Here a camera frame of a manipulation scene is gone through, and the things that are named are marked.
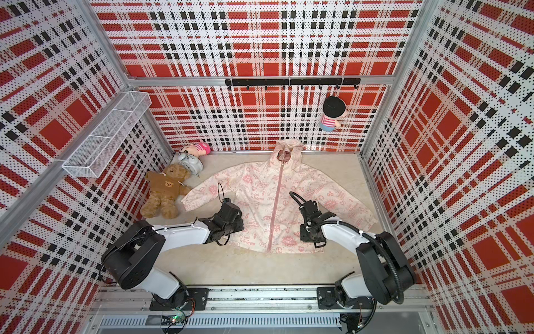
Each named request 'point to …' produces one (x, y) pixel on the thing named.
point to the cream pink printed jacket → (265, 192)
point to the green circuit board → (176, 318)
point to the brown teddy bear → (165, 188)
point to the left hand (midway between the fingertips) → (244, 223)
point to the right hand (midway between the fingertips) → (310, 237)
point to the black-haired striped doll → (333, 108)
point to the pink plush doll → (199, 149)
